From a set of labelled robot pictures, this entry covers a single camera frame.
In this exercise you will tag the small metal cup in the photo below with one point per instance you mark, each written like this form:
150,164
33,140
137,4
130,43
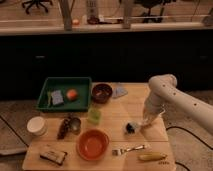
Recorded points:
75,125

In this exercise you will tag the green plastic cup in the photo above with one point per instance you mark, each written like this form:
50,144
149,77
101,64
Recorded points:
94,116

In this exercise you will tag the green stick in tray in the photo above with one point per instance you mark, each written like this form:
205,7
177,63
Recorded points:
49,99

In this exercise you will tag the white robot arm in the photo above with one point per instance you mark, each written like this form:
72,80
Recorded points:
162,89

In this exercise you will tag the black-bristled brush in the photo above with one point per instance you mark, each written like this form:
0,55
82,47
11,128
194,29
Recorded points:
132,127

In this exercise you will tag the black office chair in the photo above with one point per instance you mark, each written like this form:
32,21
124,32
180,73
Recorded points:
149,5
38,3

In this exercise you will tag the white round container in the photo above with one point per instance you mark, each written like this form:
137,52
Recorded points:
37,126

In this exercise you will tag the silver fork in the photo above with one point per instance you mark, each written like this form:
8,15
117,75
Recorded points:
121,151

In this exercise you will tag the black office chair right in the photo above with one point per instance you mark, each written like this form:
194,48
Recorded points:
149,5

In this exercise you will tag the orange fruit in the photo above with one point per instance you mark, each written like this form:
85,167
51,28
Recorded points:
72,94

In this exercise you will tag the grey blue cloth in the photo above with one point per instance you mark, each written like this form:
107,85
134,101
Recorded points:
119,91

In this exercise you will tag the orange bowl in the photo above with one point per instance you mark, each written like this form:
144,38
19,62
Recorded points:
92,144

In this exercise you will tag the green plastic tray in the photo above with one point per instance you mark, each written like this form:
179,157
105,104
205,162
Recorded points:
81,84

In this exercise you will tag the blue sponge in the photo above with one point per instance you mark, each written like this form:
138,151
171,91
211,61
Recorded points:
57,97

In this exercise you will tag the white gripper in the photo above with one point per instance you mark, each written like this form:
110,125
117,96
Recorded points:
150,114

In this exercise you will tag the dark brown bowl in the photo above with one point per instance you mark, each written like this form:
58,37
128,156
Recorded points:
101,93

